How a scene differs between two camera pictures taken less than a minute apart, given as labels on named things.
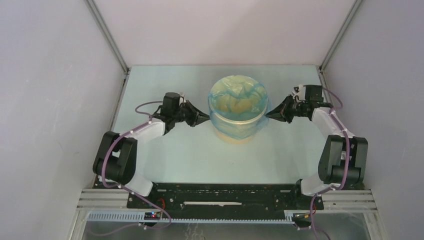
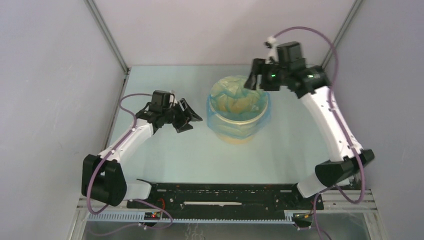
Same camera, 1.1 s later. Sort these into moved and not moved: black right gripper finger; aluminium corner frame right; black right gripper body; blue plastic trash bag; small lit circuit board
Moved: black right gripper body; black right gripper finger
Not moved: blue plastic trash bag; aluminium corner frame right; small lit circuit board
